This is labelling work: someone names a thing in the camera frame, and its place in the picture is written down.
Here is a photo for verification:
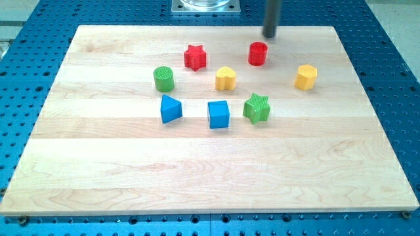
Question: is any blue triangle block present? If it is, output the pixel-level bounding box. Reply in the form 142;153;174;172
160;94;182;124

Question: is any blue cube block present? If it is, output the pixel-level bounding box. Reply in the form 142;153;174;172
207;100;230;129

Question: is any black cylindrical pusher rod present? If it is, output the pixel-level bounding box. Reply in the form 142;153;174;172
262;0;283;39

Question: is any red star block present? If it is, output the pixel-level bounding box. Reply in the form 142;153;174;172
184;45;207;71

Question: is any right board stop screw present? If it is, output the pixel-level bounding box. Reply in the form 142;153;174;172
400;210;412;220

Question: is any light wooden board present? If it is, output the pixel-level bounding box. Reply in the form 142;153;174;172
1;25;419;216

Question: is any green cylinder block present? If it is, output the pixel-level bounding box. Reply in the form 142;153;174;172
153;66;175;92

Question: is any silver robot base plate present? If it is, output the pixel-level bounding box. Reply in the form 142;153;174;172
171;0;241;14

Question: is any yellow heart block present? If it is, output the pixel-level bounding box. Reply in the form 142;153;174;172
215;66;236;90

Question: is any green star block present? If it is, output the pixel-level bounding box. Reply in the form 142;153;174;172
243;93;270;125

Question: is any red cylinder block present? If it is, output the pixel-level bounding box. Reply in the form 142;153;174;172
247;41;268;66

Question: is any board stop screw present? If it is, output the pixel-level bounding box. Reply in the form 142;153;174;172
16;216;29;226
400;210;412;220

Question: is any left board stop screw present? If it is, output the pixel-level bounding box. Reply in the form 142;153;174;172
16;216;29;226

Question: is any yellow hexagon block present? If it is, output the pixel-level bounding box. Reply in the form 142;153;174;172
294;64;318;90

